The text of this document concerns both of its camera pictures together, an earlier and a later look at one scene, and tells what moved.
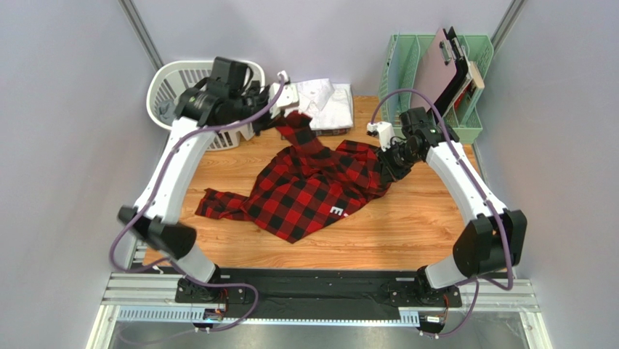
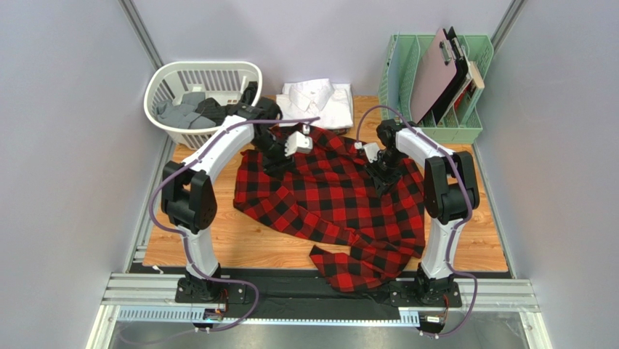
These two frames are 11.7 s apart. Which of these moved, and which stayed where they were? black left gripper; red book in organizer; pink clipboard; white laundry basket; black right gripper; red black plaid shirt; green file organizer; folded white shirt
Moved: red black plaid shirt; black left gripper; black right gripper
Stayed: folded white shirt; green file organizer; red book in organizer; white laundry basket; pink clipboard
